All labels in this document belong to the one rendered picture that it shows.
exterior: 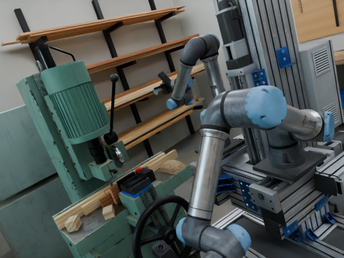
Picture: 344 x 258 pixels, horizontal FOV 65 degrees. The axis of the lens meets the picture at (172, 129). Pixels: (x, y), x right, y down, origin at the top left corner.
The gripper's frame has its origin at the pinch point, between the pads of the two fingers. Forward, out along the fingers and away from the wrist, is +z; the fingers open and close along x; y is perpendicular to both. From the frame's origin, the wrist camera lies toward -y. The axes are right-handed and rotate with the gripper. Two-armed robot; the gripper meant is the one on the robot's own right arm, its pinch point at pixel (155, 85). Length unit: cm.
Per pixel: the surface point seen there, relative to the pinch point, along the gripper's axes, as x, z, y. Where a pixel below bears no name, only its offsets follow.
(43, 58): -79, -39, -44
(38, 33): -8, 126, -80
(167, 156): -54, -53, 24
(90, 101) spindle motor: -79, -59, -21
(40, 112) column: -90, -32, -24
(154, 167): -63, -53, 23
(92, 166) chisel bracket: -88, -47, 5
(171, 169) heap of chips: -63, -65, 24
